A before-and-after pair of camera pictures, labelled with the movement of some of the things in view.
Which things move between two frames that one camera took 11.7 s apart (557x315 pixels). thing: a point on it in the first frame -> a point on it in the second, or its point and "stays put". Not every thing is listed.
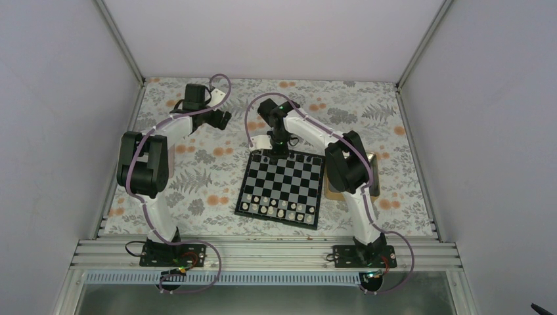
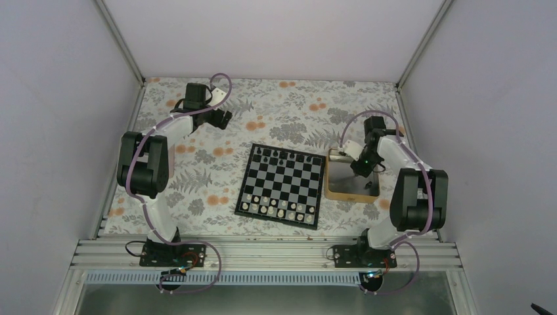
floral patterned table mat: (207, 166) stays put
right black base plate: (347, 256) stays put
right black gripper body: (284, 137) -> (372, 161)
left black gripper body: (215, 121) stays put
